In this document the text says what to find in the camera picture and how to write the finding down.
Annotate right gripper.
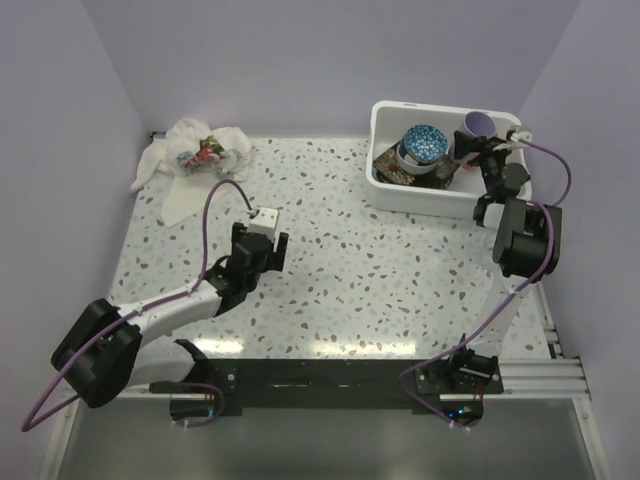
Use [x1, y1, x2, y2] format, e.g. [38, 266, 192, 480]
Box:
[453, 131, 513, 196]

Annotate blue patterned small bowl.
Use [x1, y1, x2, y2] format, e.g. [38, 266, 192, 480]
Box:
[400, 124, 448, 165]

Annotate cream bowl blue pattern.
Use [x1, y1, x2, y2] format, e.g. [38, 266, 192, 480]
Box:
[395, 141, 439, 176]

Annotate black floral square plate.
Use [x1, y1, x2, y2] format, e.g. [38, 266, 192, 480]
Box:
[373, 143, 460, 190]

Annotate orange plastic cup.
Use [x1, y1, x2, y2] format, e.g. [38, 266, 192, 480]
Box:
[448, 142, 479, 172]

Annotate purple plastic cup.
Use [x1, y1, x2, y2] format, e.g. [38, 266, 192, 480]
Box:
[460, 111, 497, 138]

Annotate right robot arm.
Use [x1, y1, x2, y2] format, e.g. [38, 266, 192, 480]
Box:
[443, 130, 562, 393]

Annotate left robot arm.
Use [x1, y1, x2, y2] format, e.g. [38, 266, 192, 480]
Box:
[51, 211, 288, 408]

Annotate white plastic bin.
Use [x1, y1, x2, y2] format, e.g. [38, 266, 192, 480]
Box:
[365, 100, 531, 221]

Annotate white floral cloth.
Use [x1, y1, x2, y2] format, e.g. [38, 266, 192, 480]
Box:
[130, 118, 253, 226]

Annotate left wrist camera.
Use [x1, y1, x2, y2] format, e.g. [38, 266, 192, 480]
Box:
[247, 206, 280, 241]

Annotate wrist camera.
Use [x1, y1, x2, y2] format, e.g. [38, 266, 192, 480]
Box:
[247, 206, 280, 241]
[506, 126, 533, 146]

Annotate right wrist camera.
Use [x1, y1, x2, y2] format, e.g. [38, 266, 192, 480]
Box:
[506, 126, 533, 146]

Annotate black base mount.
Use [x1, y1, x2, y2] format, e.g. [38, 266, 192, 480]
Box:
[149, 357, 504, 426]

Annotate aluminium frame rail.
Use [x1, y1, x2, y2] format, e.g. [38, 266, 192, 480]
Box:
[500, 325, 591, 400]

